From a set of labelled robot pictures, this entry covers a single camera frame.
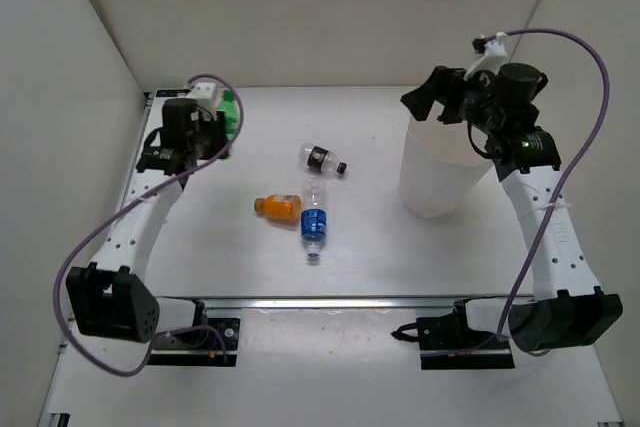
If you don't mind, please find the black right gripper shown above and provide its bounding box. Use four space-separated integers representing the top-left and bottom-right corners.
402 67 505 135

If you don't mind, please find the green plastic bottle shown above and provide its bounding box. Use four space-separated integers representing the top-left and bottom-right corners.
216 89 239 143

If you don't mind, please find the clear bottle blue label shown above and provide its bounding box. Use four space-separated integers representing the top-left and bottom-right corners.
300 178 327 265

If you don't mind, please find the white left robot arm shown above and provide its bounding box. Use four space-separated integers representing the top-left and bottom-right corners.
65 92 228 347

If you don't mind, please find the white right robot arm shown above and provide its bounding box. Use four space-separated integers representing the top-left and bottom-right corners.
401 63 623 353

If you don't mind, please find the white plastic bin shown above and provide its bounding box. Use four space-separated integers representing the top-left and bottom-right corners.
399 117 492 218

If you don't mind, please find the clear bottle black label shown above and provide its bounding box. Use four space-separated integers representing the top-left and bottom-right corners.
299 143 348 176

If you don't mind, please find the orange juice bottle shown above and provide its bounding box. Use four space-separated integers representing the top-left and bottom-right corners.
253 194 302 223

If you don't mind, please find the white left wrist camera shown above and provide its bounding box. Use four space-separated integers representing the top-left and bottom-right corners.
186 81 218 112

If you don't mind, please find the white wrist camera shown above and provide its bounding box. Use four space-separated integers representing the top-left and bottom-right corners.
186 81 218 112
464 32 508 81

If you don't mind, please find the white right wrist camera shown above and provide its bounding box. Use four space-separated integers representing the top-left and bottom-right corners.
464 32 508 81

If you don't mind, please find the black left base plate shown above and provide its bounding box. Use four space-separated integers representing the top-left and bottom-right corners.
148 309 241 368

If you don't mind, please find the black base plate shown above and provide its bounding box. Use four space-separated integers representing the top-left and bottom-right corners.
148 309 241 368
391 313 515 371

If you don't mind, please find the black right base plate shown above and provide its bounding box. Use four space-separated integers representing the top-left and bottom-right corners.
391 313 515 371

